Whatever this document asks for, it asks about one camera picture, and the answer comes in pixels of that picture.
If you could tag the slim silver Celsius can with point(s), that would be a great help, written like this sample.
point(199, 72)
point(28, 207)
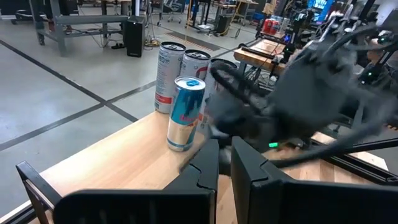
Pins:
point(168, 77)
point(209, 90)
point(194, 67)

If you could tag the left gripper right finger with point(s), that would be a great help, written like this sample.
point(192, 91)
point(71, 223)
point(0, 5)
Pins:
point(311, 205)

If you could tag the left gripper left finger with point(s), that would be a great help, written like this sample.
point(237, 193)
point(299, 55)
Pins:
point(140, 208)

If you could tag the office chair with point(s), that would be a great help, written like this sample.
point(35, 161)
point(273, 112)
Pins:
point(171, 9)

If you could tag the blue screen monitor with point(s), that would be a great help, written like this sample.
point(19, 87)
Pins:
point(320, 7)

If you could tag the black standing desk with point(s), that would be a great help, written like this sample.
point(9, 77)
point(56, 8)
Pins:
point(199, 15)

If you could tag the wooden top workbench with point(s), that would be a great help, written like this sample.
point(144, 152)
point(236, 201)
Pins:
point(90, 19)

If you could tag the black computer tower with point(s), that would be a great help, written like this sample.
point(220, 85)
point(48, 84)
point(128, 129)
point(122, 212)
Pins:
point(135, 35)

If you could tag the dark floor mat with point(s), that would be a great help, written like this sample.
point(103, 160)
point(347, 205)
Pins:
point(192, 41)

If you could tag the slim blue striped can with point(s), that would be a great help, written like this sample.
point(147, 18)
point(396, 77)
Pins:
point(185, 118)

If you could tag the wooden station table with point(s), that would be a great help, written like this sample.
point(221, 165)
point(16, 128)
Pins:
point(264, 46)

